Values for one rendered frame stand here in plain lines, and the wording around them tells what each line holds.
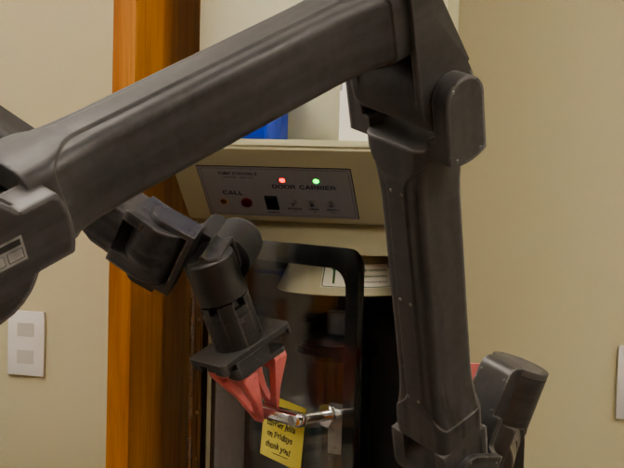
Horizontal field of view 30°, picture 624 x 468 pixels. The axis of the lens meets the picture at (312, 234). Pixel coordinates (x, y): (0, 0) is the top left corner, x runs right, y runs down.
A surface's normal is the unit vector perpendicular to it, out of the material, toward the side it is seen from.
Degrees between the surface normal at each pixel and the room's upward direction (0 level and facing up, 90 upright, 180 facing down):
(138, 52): 90
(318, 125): 90
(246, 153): 135
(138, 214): 35
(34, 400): 90
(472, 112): 106
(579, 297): 90
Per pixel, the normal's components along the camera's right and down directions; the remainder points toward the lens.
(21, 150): -0.14, -0.83
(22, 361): -0.24, 0.04
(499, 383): -0.64, -0.21
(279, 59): 0.66, 0.29
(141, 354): 0.97, 0.04
